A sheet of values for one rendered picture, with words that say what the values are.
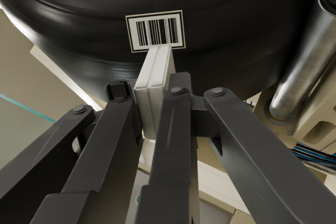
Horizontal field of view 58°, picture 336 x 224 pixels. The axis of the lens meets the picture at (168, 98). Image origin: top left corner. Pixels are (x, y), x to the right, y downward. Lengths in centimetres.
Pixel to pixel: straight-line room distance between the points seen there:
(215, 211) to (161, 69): 86
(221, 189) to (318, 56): 789
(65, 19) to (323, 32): 28
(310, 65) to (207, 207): 67
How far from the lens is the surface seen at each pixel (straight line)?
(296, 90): 50
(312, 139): 64
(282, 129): 64
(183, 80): 16
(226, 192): 823
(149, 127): 15
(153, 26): 33
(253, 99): 79
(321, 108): 48
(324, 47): 39
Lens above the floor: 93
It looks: 17 degrees up
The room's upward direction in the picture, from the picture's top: 68 degrees counter-clockwise
